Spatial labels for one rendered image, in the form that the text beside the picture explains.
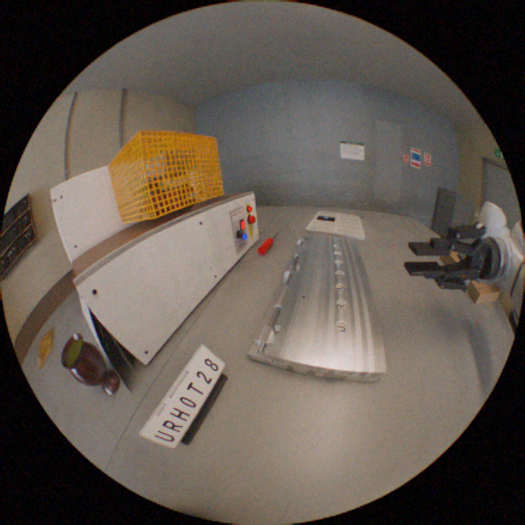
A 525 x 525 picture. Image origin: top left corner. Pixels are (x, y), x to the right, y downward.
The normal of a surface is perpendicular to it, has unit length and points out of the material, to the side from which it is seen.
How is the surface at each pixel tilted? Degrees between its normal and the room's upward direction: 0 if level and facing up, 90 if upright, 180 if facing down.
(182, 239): 90
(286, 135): 90
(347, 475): 0
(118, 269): 90
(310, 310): 0
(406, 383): 0
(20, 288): 90
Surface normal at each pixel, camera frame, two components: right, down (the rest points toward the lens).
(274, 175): -0.28, 0.52
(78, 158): 0.96, 0.07
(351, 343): -0.09, -0.85
